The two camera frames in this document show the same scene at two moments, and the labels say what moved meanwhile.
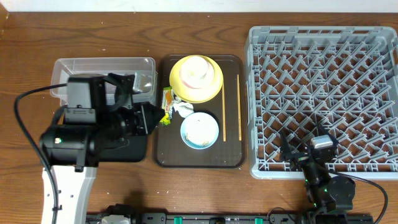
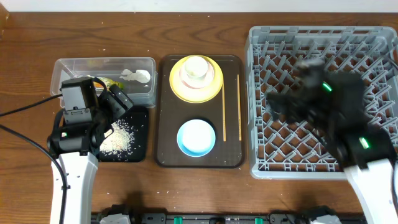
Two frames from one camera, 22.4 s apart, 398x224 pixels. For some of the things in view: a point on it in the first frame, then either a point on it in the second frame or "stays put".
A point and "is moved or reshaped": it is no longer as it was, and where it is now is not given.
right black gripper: (286, 153) -> (288, 100)
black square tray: (135, 150) stays put
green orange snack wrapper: (167, 100) is moved or reshaped
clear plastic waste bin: (143, 69) stays put
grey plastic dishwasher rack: (344, 78) stays put
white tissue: (185, 109) -> (140, 75)
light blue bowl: (199, 130) is moved or reshaped
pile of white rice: (202, 135) is moved or reshaped
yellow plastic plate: (194, 96) stays put
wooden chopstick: (239, 122) stays put
